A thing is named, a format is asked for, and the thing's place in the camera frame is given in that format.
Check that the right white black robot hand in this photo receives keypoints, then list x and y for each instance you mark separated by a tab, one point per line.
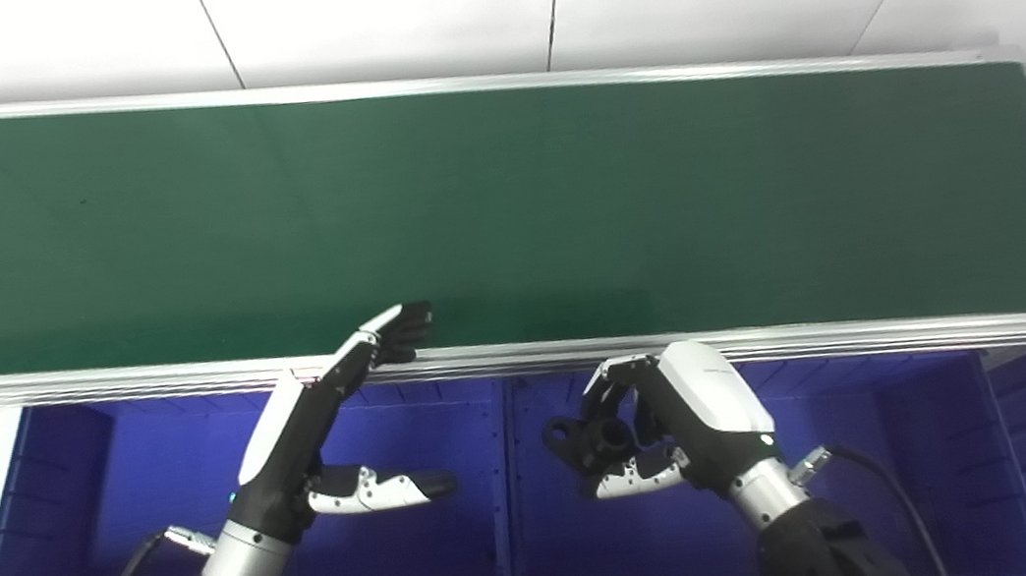
711	401

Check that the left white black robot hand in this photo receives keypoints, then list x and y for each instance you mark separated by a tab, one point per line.
283	457

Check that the black flanged machine part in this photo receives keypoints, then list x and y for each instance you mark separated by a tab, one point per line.
592	436

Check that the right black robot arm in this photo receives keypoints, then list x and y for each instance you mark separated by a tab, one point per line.
826	554

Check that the green conveyor belt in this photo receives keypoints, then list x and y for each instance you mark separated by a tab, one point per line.
561	202

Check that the aluminium conveyor side rail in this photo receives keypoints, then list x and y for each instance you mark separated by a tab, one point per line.
827	341
446	83

